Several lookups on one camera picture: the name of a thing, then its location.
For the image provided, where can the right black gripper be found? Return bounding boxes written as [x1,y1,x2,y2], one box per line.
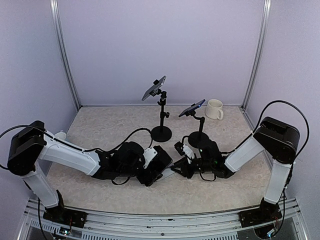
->
[170,156,214,179]

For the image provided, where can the white folding phone stand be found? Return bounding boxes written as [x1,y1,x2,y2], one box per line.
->
[156,167,176,182]

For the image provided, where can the black smartphone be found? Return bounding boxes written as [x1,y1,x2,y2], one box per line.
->
[154,145,173,172]

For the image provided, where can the tall black phone stand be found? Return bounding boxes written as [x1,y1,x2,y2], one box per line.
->
[151,90,172,143]

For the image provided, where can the grey phone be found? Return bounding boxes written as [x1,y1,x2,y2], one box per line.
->
[141,75,167,101]

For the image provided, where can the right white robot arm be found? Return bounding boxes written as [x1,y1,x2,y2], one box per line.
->
[171,117,300,222]

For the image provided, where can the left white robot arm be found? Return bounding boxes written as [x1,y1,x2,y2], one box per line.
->
[7,120,165,223]

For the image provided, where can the short black phone stand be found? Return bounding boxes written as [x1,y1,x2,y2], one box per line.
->
[188,111,209,148]

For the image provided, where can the blue phone on short stand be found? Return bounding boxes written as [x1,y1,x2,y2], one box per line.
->
[178,99,206,118]

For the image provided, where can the cream ceramic mug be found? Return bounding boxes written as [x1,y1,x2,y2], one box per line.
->
[205,99,224,120]

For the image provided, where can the blue and white cup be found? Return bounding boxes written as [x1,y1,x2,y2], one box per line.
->
[54,130,67,140]

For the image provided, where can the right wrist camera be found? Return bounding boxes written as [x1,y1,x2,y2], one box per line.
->
[174,141,196,164]

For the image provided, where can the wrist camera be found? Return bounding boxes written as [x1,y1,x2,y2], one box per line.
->
[143,146,161,169]
[174,141,196,164]

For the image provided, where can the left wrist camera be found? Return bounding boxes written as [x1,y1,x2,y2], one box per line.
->
[143,146,161,169]

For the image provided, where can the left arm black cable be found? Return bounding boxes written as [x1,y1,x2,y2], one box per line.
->
[0,124,155,186]

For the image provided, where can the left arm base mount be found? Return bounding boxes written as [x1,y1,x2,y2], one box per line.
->
[43,208,87,229]

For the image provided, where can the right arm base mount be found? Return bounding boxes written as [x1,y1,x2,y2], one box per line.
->
[238,205,283,228]

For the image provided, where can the aluminium front rail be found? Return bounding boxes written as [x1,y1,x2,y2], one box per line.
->
[16,198,309,240]

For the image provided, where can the right aluminium corner post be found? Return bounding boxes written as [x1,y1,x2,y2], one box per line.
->
[241,0,272,112]

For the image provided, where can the aluminium corner post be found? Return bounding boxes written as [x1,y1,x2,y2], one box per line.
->
[241,0,272,112]
[50,0,82,111]

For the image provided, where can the left aluminium corner post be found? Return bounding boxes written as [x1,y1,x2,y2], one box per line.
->
[50,0,82,111]

